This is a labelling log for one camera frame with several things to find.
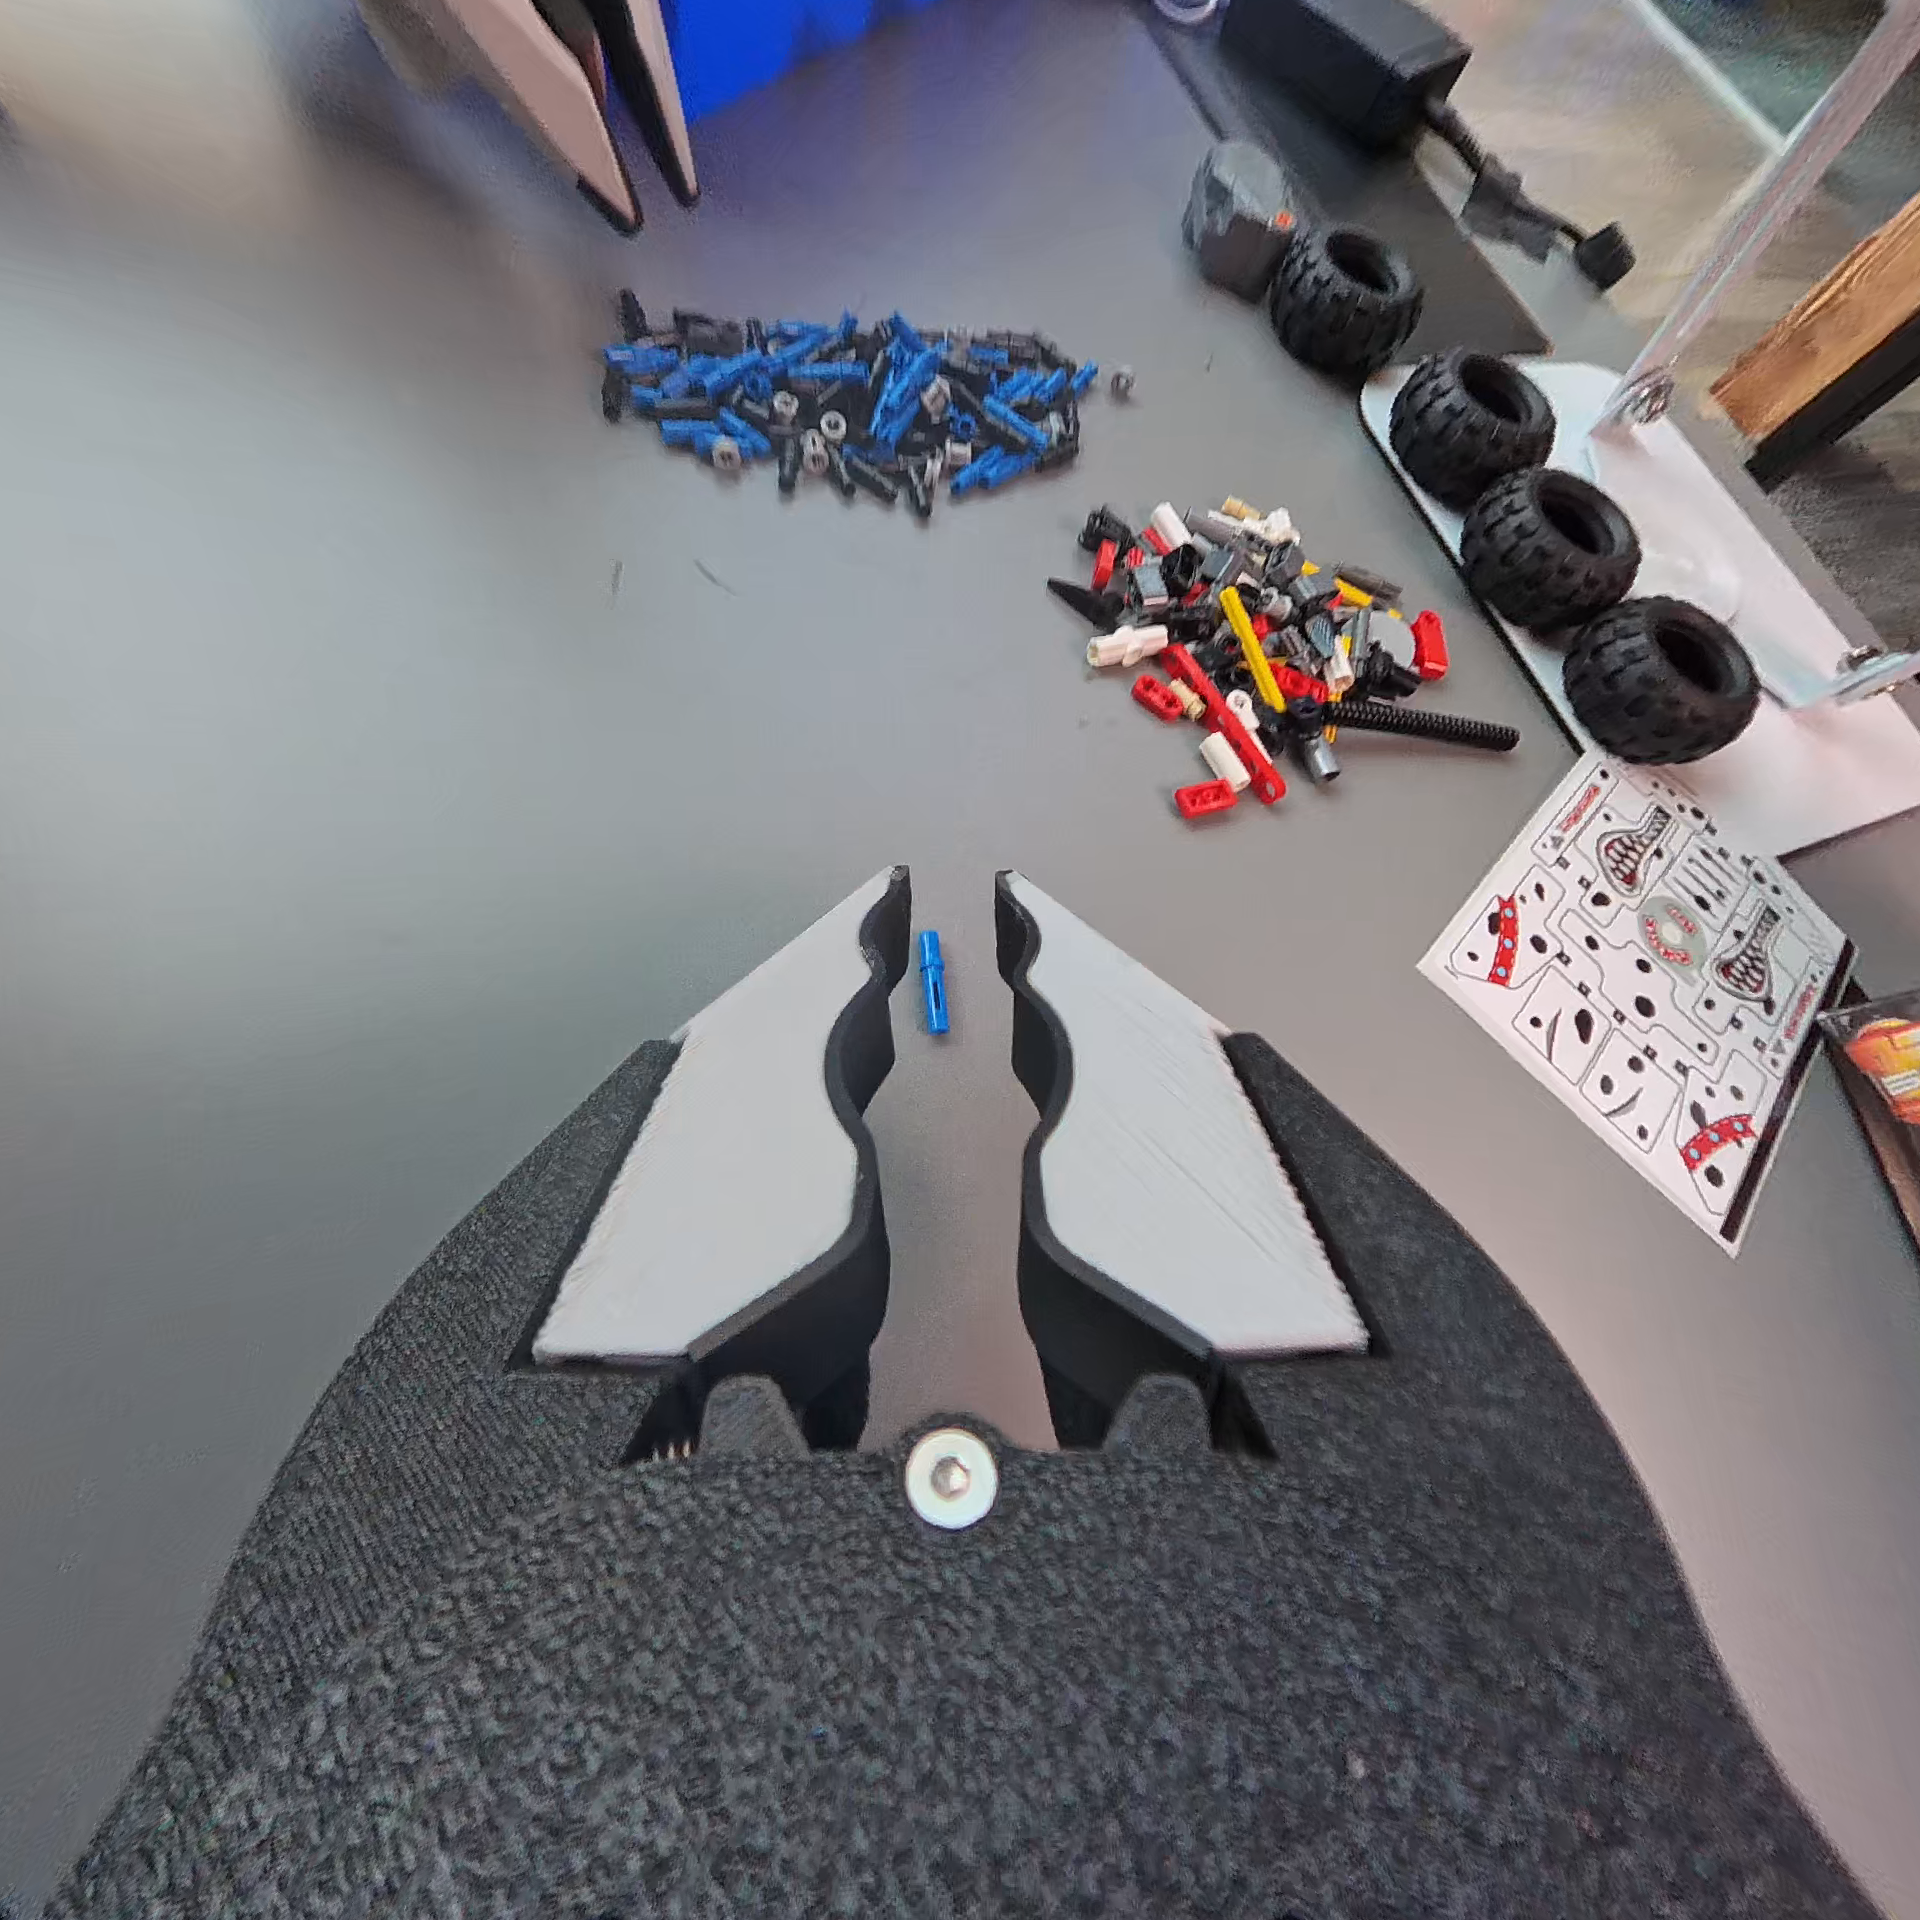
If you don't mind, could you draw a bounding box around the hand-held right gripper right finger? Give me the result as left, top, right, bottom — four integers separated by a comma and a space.
989, 867, 1373, 1362

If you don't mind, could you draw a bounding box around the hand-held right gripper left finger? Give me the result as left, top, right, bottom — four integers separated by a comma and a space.
528, 865, 915, 1368

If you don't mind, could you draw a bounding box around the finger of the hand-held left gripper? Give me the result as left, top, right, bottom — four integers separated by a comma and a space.
581, 0, 701, 213
360, 0, 648, 238

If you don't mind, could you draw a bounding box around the pile of blue black pins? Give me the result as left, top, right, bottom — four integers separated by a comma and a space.
599, 288, 1104, 522

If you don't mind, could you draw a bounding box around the grey desk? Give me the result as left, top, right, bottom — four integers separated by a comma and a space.
0, 0, 1920, 1920

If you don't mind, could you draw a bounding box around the blue box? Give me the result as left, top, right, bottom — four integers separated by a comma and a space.
655, 0, 846, 127

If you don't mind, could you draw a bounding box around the shark-mouth sticker sheet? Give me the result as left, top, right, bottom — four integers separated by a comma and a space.
1414, 751, 1858, 1260

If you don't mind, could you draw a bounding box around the pile of mixed building bricks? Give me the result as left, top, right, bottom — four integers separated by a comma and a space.
1045, 492, 1520, 822

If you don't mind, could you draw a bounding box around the grey toy motor block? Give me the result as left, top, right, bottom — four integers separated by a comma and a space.
1181, 139, 1310, 306

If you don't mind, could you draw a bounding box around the black knobby toy tire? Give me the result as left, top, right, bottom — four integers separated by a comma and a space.
1266, 224, 1427, 380
1385, 348, 1558, 510
1457, 469, 1644, 632
1559, 594, 1763, 769

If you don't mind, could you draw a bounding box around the black power adapter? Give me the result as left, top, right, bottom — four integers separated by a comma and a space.
1218, 0, 1475, 149

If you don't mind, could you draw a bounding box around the black toy set box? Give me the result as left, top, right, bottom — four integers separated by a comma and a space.
1812, 984, 1920, 1250

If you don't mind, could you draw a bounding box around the white metal booklet stand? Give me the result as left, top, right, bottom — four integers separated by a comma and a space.
1356, 0, 1920, 861

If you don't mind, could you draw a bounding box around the wooden beam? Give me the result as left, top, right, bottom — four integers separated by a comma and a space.
1705, 192, 1920, 492

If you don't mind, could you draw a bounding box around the black ribbed hose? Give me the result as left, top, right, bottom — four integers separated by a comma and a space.
1320, 698, 1523, 756

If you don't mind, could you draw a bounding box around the black adapter cable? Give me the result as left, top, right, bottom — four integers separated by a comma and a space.
1422, 94, 1640, 295

